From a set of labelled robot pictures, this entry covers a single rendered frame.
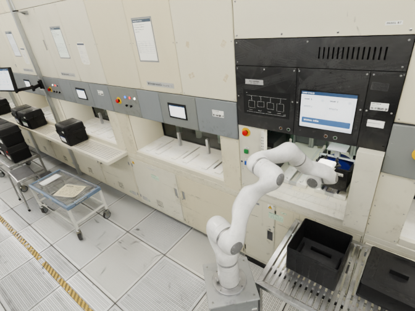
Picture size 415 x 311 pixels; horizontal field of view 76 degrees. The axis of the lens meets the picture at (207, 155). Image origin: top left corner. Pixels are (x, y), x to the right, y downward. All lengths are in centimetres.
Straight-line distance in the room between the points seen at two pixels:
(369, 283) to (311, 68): 113
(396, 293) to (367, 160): 65
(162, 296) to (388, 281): 172
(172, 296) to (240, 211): 145
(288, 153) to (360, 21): 66
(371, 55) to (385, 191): 73
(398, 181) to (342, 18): 87
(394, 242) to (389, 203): 27
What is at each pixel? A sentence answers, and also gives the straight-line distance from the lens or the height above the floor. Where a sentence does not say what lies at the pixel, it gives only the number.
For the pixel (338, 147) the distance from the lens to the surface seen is 200.
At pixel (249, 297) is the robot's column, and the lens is 164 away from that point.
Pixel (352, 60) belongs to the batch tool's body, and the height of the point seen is 184.
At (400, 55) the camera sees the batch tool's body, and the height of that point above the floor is 187.
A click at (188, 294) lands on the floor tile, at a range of 259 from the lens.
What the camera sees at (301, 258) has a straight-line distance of 163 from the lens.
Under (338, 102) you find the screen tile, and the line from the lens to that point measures 157.
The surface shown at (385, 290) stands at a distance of 168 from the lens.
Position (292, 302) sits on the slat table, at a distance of 164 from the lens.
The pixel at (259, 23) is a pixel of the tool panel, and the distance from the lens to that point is 165.
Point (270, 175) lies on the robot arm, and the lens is 126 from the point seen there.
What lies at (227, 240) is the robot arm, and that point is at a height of 117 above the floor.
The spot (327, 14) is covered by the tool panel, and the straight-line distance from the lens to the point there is 151.
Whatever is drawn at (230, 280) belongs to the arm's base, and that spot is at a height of 84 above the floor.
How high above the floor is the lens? 215
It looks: 29 degrees down
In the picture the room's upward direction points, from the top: 7 degrees counter-clockwise
